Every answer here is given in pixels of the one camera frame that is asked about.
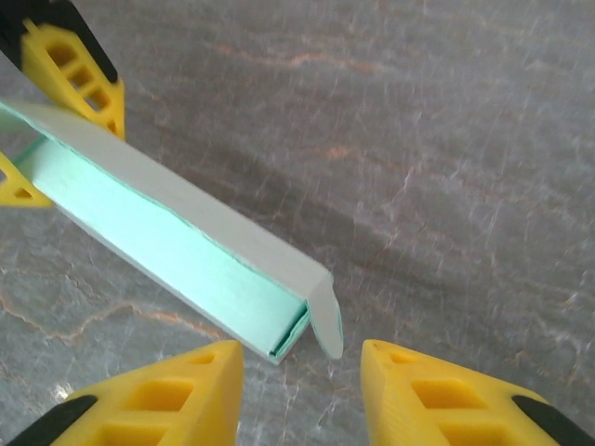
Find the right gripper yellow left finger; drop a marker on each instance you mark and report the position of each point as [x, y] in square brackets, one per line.
[204, 404]

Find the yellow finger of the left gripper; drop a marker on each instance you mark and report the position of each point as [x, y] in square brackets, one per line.
[60, 60]
[14, 186]

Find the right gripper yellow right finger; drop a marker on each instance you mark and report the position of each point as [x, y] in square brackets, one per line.
[395, 409]

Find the teal paper box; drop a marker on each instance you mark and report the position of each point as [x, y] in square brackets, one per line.
[162, 232]

